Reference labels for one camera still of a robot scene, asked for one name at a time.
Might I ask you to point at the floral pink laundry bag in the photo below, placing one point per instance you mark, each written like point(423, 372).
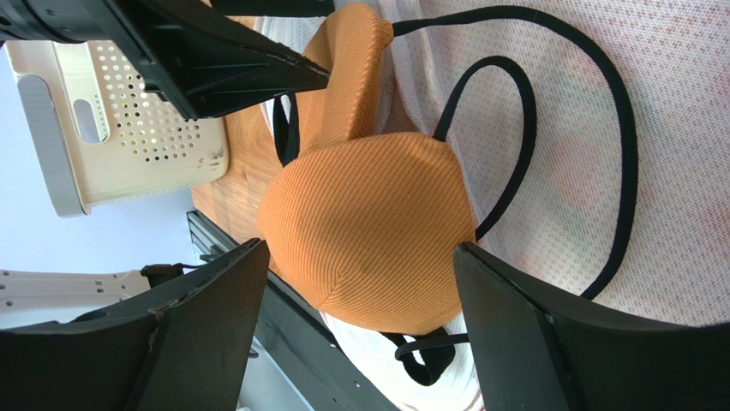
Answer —
point(567, 138)

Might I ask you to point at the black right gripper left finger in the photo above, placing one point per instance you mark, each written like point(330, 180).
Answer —
point(182, 345)

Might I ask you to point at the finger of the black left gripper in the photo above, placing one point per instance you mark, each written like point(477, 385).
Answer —
point(202, 62)
point(275, 8)

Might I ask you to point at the cream plastic laundry basket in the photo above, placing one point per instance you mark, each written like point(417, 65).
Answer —
point(100, 136)

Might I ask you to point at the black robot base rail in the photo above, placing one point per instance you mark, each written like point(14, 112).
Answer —
point(295, 362)

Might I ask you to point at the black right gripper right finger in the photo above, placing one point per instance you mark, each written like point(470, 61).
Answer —
point(538, 347)

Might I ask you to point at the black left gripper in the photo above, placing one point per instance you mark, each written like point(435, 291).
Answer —
point(69, 22)

